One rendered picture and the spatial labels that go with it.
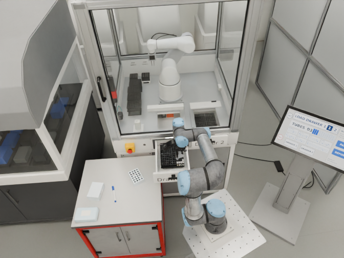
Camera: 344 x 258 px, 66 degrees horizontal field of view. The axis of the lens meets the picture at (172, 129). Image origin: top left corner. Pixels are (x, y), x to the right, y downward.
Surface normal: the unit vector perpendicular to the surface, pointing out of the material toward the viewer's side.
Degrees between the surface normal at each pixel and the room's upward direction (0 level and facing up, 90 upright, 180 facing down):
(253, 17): 90
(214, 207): 4
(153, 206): 0
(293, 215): 5
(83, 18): 90
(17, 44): 14
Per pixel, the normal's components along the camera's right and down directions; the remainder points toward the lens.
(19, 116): 0.06, 0.70
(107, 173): -0.04, -0.71
